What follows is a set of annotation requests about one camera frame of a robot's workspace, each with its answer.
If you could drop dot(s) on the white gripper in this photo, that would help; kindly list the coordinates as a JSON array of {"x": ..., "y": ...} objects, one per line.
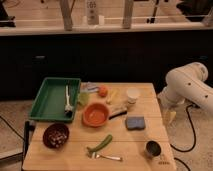
[{"x": 167, "y": 104}]

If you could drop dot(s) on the blue sponge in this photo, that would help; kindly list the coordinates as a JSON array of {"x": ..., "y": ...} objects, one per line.
[{"x": 135, "y": 123}]

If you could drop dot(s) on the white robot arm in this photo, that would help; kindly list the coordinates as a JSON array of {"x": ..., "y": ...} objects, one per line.
[{"x": 185, "y": 83}]

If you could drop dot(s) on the small metal cup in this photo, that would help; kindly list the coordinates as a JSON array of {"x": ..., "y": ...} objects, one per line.
[{"x": 152, "y": 149}]

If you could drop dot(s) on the white paper cup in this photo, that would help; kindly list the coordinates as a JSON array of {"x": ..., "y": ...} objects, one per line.
[{"x": 132, "y": 95}]

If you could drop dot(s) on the yellow banana toy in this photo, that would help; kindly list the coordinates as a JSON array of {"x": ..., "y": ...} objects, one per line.
[{"x": 111, "y": 96}]

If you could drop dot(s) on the green vegetable toy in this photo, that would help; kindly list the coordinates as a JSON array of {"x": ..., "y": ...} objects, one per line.
[{"x": 100, "y": 146}]

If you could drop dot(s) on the orange toy fruit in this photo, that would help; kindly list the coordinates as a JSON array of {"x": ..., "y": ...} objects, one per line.
[{"x": 102, "y": 91}]

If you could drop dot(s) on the orange bowl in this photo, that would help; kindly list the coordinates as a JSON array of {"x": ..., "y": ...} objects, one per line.
[{"x": 95, "y": 115}]

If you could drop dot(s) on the metal fork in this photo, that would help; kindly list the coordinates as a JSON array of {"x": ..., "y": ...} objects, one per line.
[{"x": 95, "y": 155}]

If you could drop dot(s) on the grey cloth item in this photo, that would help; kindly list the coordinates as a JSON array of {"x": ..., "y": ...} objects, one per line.
[{"x": 90, "y": 87}]

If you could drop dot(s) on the light green toy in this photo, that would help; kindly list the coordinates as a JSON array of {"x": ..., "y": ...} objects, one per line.
[{"x": 83, "y": 98}]

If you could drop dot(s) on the white dish brush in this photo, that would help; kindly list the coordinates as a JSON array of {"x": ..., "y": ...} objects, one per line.
[{"x": 68, "y": 106}]

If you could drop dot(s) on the dark bowl with food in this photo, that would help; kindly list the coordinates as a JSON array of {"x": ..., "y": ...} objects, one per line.
[{"x": 56, "y": 135}]

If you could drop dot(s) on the green plastic tray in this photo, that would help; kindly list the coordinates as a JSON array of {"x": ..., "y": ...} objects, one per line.
[{"x": 49, "y": 104}]

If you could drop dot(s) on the white remote control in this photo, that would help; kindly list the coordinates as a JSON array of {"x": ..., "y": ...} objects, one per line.
[{"x": 92, "y": 12}]

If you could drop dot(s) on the black handled knife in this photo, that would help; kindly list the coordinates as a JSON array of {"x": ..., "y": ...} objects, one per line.
[{"x": 118, "y": 112}]

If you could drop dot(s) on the black clamp post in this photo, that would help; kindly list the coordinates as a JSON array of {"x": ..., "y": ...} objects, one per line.
[{"x": 29, "y": 128}]

